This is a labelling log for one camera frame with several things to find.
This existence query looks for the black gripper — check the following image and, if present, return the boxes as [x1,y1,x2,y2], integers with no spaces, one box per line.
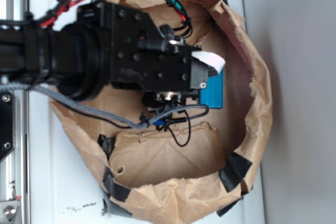
[76,2,226,108]

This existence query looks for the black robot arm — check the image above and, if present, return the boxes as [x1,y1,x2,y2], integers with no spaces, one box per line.
[1,2,225,108]

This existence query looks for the blue rectangular block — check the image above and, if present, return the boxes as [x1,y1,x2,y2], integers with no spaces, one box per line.
[199,70,224,109]

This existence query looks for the brown paper bag tray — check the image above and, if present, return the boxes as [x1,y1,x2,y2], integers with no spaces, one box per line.
[50,0,272,223]

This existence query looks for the grey braided cable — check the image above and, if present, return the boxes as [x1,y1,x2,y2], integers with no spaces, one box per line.
[0,81,210,130]

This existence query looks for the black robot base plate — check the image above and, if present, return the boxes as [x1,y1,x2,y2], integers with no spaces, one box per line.
[0,91,14,162]

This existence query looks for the silver aluminium rail frame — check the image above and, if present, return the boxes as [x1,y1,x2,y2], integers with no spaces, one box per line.
[1,0,30,223]

